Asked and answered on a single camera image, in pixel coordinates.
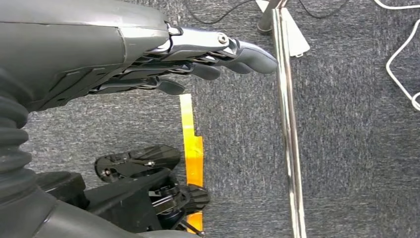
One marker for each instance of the grey left robot leg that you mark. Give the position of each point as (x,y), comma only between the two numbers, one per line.
(98,228)

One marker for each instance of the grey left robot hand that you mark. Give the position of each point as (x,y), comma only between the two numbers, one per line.
(65,46)

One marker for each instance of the yellow floor tape strip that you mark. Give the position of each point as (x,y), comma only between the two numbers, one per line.
(193,154)

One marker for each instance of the steel workbench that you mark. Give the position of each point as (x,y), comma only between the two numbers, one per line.
(288,131)

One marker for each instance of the black left robot foot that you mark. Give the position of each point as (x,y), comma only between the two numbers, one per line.
(137,161)

